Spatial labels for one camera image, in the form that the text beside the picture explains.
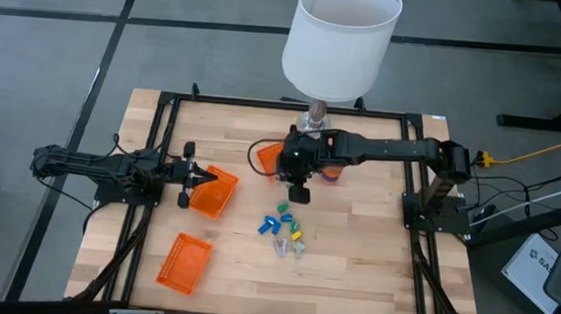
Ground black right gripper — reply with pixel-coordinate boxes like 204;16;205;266
275;132;324;206

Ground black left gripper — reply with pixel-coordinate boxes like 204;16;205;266
167;139;222;212

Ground orange plastic basket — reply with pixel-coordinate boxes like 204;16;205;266
254;139;286;179
154;231;215;298
187;163;241;222

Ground lilac staple remover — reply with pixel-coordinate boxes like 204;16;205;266
272;237;289;259

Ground table lamp white shade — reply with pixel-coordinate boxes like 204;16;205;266
275;0;404;145

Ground white printed box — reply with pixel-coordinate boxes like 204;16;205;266
499;230;561;314

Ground black desk legs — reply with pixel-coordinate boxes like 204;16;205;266
496;0;561;134

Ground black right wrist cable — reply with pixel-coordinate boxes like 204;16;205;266
246;135;287;179

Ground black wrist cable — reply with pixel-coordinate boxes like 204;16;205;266
246;135;287;179
110;131;134;158

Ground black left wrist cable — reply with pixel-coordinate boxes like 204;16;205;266
110;131;134;158

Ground yellow extension cord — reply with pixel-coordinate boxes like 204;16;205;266
475;119;561;174

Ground white floor cable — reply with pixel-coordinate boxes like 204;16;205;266
469;170;561;231

